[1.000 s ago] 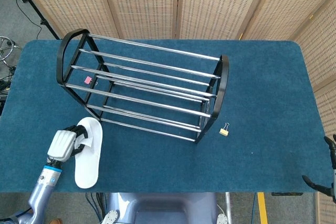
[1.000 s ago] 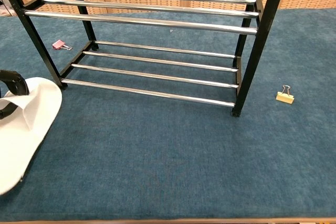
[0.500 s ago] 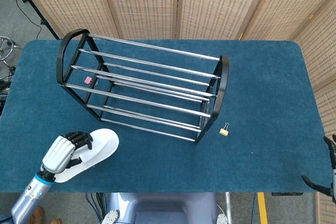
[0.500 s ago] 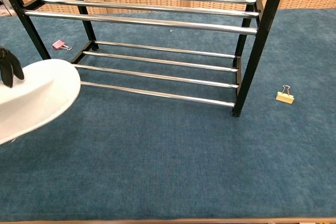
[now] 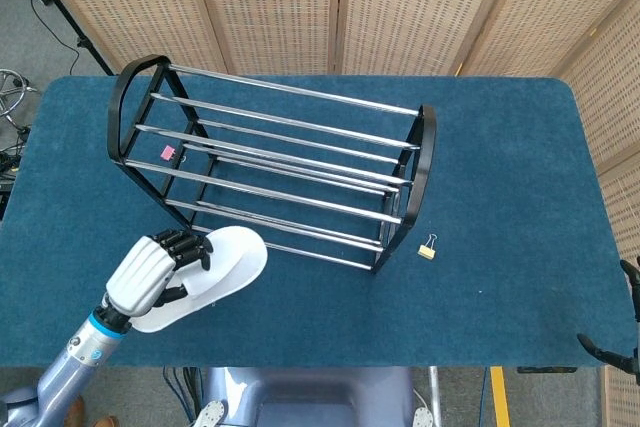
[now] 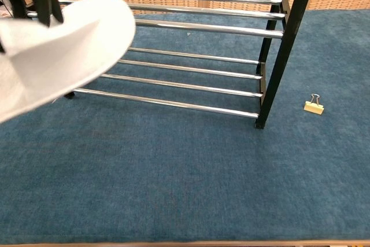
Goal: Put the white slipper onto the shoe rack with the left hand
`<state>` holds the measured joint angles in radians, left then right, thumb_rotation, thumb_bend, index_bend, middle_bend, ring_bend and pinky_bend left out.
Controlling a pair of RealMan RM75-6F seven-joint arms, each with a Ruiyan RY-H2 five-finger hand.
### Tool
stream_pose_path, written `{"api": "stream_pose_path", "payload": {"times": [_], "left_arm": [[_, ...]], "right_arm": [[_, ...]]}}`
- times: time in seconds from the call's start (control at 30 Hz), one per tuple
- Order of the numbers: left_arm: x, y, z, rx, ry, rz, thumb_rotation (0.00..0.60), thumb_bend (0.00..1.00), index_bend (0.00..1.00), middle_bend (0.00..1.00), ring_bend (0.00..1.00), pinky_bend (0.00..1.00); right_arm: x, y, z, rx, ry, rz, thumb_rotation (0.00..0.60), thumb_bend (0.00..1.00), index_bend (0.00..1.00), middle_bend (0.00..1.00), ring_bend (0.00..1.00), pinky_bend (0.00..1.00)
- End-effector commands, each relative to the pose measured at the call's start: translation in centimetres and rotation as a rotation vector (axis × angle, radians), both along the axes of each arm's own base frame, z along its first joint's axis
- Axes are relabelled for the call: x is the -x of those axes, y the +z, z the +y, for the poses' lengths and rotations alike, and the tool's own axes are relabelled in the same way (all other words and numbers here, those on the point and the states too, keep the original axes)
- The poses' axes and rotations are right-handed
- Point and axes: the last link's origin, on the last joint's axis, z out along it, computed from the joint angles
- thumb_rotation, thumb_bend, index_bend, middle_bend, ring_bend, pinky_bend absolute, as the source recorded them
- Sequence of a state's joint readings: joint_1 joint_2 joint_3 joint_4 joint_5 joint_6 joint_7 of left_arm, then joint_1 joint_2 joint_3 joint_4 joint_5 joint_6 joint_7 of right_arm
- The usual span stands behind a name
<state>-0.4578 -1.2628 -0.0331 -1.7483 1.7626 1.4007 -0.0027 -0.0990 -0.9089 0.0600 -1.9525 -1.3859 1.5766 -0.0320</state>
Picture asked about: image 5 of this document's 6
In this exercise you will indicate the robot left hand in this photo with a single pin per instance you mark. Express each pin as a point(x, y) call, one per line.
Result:
point(140, 277)

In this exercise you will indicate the pink tag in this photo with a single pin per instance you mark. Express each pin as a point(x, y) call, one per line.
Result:
point(166, 152)

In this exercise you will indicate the black and chrome shoe rack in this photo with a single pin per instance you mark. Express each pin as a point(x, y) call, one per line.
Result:
point(114, 117)

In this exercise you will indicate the chrome chair base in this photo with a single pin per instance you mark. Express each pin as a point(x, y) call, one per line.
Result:
point(11, 81)

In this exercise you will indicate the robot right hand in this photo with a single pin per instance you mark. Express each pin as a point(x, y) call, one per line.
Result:
point(615, 357)

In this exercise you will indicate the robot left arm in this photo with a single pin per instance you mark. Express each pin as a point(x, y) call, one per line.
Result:
point(75, 362)

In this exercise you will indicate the woven wooden folding screen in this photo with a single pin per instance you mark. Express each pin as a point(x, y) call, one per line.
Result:
point(275, 7)

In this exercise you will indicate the yellow binder clip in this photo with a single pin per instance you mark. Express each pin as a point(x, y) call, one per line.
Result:
point(426, 253)

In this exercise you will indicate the blue carpet table cover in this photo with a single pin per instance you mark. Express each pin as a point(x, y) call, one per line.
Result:
point(500, 172)

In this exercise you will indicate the yellow floor tape strip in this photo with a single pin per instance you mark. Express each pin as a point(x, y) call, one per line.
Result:
point(500, 397)

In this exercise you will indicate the blue-grey robot torso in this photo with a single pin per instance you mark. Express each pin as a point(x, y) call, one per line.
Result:
point(310, 397)

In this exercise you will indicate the black table bracket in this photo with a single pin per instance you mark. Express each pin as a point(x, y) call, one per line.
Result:
point(547, 369)

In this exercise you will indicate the black stand leg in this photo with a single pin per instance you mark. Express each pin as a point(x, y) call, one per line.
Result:
point(70, 22)

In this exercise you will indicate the white slipper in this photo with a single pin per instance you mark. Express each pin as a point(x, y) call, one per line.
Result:
point(235, 257)

